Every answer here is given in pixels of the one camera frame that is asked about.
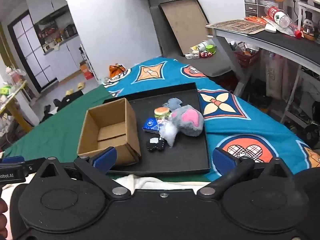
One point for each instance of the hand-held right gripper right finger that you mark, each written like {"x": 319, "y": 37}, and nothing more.
{"x": 225, "y": 162}

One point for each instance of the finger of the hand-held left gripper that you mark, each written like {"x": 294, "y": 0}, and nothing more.
{"x": 12, "y": 159}

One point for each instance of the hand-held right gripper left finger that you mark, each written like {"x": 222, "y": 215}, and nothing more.
{"x": 105, "y": 158}

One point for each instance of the brown cardboard box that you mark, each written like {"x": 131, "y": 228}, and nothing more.
{"x": 107, "y": 130}

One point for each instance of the black tray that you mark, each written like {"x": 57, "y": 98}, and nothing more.
{"x": 185, "y": 155}

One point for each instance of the grey plush toy pink ear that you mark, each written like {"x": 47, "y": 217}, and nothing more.
{"x": 190, "y": 127}

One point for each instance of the clear bag of white stuffing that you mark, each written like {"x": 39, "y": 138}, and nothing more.
{"x": 168, "y": 131}

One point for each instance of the hamburger toy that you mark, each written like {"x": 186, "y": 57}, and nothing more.
{"x": 162, "y": 112}

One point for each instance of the person's left hand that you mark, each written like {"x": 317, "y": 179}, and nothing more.
{"x": 2, "y": 217}

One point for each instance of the blue patterned blanket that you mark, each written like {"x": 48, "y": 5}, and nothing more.
{"x": 250, "y": 130}

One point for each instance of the green cloth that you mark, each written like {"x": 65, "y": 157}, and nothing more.
{"x": 57, "y": 130}

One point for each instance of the white fleece cloth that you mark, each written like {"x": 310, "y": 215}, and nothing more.
{"x": 155, "y": 182}

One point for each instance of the blue packet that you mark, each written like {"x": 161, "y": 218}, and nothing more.
{"x": 150, "y": 124}

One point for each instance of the black shoes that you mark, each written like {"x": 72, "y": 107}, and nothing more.
{"x": 48, "y": 110}

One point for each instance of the yellow table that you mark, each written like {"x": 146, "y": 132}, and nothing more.
{"x": 15, "y": 97}

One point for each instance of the black bag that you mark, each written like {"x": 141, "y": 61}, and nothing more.
{"x": 71, "y": 100}

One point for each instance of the yellow slipper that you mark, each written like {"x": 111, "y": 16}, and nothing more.
{"x": 80, "y": 85}
{"x": 69, "y": 92}

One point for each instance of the orange carton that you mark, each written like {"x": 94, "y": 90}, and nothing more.
{"x": 87, "y": 72}

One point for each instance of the orange bag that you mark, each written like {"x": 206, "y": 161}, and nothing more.
{"x": 117, "y": 70}

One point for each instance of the black fan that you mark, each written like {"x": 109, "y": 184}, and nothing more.
{"x": 311, "y": 135}

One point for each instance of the grey folding mattress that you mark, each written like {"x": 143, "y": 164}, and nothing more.
{"x": 215, "y": 65}

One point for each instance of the white rack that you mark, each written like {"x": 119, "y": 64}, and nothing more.
{"x": 87, "y": 60}

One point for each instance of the white lower kitchen cabinet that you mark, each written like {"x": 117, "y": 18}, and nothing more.
{"x": 67, "y": 57}

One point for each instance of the white kitchen cabinet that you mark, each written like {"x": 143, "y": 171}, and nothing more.
{"x": 67, "y": 57}
{"x": 47, "y": 0}

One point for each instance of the red basket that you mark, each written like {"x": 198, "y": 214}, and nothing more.
{"x": 246, "y": 56}

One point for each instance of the black framed sliding door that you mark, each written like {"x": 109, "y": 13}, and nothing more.
{"x": 32, "y": 52}

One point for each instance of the red toy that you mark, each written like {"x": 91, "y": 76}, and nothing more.
{"x": 205, "y": 54}

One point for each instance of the small white boxes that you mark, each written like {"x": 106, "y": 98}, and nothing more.
{"x": 192, "y": 55}

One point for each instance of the green cup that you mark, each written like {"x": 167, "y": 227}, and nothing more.
{"x": 211, "y": 49}

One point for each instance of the grey desk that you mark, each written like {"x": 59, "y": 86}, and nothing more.
{"x": 287, "y": 45}

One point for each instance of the brown patterned board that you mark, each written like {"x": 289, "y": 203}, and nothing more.
{"x": 237, "y": 26}

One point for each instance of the water bottle red label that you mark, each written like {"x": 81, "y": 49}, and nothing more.
{"x": 280, "y": 17}

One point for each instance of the panda figure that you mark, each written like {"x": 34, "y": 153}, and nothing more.
{"x": 308, "y": 26}

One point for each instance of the grey drawer unit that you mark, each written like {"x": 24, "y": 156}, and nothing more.
{"x": 252, "y": 2}

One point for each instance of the white upper kitchen cabinet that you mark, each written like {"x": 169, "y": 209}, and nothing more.
{"x": 47, "y": 0}

